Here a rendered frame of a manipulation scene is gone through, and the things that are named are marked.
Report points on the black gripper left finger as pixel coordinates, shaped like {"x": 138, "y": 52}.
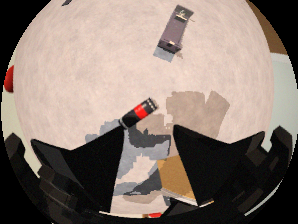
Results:
{"x": 93, "y": 167}

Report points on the black and red cylindrical battery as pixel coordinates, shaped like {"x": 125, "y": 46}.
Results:
{"x": 143, "y": 110}

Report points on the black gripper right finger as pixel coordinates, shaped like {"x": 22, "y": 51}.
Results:
{"x": 209, "y": 162}

